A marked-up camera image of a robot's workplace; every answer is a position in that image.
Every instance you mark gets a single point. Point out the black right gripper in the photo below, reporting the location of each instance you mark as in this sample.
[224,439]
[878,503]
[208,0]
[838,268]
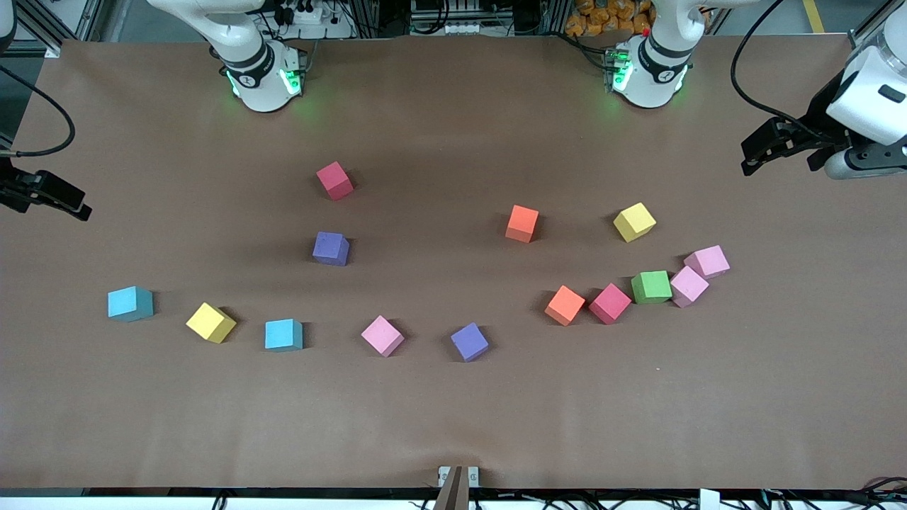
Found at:
[13,190]

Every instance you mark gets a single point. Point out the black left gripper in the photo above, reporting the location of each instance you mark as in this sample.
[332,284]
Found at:
[817,119]

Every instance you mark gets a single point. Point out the cyan foam cube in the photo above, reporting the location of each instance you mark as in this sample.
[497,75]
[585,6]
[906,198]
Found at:
[283,335]
[130,303]

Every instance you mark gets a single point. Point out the orange foam cube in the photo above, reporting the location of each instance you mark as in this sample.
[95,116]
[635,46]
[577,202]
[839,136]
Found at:
[522,223]
[565,305]

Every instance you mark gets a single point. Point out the red foam cube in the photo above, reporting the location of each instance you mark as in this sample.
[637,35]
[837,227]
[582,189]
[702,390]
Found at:
[609,303]
[334,180]

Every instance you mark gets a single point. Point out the purple foam cube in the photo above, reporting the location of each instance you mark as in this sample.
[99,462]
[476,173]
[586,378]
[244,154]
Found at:
[469,342]
[331,248]

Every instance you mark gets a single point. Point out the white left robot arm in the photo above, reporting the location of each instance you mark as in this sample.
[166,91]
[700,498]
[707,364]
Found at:
[652,78]

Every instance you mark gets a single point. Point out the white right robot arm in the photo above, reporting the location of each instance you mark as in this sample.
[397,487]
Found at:
[258,78]

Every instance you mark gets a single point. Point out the pink foam cube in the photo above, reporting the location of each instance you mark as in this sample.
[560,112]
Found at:
[689,285]
[382,336]
[707,261]

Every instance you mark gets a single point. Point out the yellow foam cube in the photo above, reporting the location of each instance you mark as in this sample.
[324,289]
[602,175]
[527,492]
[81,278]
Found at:
[634,222]
[210,322]

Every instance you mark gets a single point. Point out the green foam cube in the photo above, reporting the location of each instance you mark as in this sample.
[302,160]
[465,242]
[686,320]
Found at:
[651,287]

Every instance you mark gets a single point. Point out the orange items bag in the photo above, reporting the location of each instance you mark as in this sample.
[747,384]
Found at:
[602,15]

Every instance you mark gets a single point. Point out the white power strip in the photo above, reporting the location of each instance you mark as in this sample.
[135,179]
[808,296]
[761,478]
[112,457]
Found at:
[308,15]
[450,21]

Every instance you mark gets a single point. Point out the white tag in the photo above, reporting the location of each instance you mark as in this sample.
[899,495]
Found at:
[708,500]

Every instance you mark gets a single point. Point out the brown table cover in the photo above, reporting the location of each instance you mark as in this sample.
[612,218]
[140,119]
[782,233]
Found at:
[453,411]

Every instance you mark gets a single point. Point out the aluminium frame profile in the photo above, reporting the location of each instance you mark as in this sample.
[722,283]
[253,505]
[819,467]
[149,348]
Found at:
[875,18]
[44,39]

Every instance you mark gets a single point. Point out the metal mounting bracket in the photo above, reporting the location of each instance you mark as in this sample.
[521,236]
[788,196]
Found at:
[472,478]

